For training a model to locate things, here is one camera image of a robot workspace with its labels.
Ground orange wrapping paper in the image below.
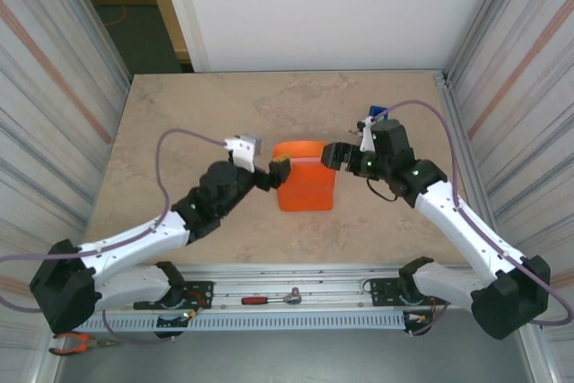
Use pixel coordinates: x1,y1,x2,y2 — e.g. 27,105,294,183
272,139,337,213

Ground aluminium mounting rails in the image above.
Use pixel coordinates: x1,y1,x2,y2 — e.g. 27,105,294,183
48,261,537,312

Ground black base electronics module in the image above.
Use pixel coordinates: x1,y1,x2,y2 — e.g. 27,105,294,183
402,309,435,338
154,310,192,340

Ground tan wooden door panel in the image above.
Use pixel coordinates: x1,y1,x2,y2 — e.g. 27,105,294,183
136,0,195,64

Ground aluminium side rail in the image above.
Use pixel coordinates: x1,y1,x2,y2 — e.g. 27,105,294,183
433,69,510,273

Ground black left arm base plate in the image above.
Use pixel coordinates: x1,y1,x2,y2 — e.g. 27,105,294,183
133,280,214,311

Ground red-handled ratchet wrench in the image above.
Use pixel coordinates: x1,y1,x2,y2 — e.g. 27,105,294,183
240,286,302,306

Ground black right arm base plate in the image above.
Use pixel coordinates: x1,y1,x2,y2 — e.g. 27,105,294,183
370,277,449,308

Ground grey slotted cable duct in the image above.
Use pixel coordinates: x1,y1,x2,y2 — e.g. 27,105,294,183
65,310,407,333

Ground white door frame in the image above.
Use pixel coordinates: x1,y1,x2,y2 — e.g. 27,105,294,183
154,0,211,74

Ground orange floor cord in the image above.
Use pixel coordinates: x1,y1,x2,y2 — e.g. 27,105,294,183
105,4,129,28

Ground orange-handled pliers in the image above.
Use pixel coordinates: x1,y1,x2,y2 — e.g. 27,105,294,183
48,331,120,356

